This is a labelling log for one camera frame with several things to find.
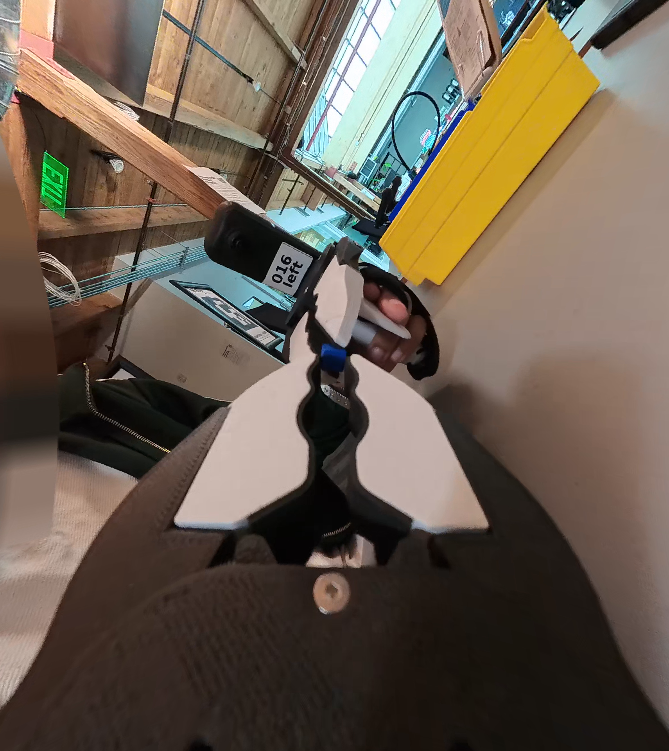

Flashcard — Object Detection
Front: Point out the grey desk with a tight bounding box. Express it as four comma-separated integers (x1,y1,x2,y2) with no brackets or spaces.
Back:
422,0,669,751

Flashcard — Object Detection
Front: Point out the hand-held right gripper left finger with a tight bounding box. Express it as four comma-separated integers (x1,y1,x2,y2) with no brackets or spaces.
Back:
174,355,317,529

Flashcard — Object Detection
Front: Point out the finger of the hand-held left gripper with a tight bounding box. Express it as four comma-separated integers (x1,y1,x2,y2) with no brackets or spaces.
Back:
312,264,413,348

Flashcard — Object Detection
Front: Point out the standing fiducial marker sign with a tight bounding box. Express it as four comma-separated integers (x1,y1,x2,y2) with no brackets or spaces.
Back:
170,280,285,353

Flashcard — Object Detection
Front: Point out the wooden post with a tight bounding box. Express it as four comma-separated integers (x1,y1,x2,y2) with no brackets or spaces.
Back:
14,50,267,226

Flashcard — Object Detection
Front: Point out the person's left hand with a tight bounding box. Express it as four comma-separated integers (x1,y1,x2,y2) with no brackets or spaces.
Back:
359,280,430,372

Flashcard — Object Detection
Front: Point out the person's left forearm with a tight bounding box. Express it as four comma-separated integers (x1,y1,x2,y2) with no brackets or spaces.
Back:
301,390,352,464

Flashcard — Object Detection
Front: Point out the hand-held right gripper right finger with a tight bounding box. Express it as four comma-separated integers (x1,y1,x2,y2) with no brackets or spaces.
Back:
343,355,490,535

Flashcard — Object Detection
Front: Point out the blue plastic bin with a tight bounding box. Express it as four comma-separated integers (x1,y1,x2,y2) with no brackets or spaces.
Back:
390,100,477,224

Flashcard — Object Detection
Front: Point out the black cable loop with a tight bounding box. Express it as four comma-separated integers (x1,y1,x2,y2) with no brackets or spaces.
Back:
391,91,442,174

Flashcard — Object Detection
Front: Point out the green exit sign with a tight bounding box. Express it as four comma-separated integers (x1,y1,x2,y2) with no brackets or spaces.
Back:
40,151,70,219

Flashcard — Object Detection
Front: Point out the dark green zip jacket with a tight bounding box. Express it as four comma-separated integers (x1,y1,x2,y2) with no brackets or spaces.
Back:
59,363,230,479

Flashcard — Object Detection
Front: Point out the brown cardboard piece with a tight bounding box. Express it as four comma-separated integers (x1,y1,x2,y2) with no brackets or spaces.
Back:
437,0,502,101

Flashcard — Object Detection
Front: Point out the white ribbed garment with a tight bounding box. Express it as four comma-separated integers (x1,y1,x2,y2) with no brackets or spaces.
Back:
0,452,138,751

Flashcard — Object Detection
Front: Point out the white wire coil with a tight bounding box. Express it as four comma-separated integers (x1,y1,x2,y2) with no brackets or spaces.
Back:
38,252,83,307

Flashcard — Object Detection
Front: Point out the yellow plastic bin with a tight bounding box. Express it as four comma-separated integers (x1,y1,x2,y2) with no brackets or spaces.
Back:
378,6,601,286

